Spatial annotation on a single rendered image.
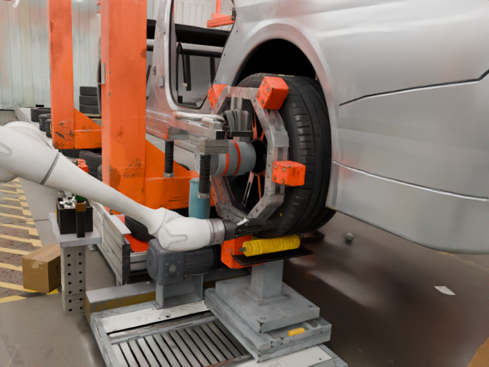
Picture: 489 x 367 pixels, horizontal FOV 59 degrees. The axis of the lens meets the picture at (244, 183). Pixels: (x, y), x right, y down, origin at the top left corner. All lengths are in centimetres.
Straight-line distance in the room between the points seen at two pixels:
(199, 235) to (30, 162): 54
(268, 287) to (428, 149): 101
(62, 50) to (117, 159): 200
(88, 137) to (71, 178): 264
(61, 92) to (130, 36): 196
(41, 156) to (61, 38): 265
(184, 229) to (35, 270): 130
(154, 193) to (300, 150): 84
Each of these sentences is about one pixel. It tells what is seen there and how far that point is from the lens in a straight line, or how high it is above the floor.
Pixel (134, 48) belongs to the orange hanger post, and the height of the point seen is 125.
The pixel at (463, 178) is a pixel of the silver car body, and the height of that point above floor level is 94.
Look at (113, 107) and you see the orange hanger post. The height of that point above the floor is 100.
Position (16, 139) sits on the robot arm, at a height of 95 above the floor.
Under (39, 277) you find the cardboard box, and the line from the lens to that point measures 255.
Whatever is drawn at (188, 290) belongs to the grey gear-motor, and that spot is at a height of 10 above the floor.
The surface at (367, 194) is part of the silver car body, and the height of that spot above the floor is 83.
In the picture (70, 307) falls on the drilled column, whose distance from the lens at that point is 231.
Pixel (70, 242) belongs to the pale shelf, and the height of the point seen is 44.
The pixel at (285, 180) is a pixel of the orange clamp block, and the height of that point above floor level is 83.
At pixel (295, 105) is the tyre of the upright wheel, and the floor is 107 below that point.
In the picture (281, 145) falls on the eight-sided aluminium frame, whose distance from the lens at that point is 148.
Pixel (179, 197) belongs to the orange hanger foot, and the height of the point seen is 58.
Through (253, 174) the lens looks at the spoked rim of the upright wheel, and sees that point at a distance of 178.
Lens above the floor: 113
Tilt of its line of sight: 13 degrees down
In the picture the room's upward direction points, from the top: 4 degrees clockwise
